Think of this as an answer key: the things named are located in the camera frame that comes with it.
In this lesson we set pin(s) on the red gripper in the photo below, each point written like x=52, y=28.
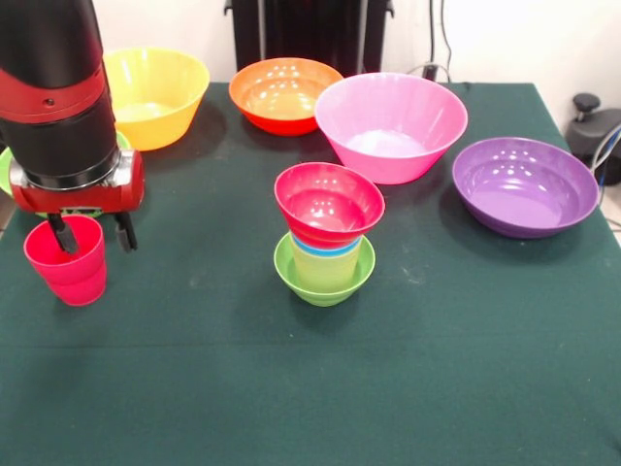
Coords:
x=77, y=199

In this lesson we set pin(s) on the large green bowl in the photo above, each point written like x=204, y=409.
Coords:
x=4, y=170

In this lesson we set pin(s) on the yellow cup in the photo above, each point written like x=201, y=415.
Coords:
x=325, y=272

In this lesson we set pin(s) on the blue cup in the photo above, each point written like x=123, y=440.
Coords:
x=330, y=251

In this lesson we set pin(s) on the small red bowl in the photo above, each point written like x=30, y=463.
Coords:
x=330, y=199

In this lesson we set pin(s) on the small green bowl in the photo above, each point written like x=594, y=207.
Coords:
x=325, y=297

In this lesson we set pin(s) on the large yellow bowl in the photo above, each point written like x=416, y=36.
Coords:
x=160, y=87

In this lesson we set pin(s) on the dark green tablecloth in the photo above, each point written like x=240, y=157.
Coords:
x=242, y=388

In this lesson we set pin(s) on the orange bowl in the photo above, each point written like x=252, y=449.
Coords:
x=281, y=97

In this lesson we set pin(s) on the large pink bowl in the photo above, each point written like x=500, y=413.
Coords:
x=388, y=126

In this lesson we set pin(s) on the purple bowl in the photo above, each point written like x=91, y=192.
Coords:
x=524, y=189

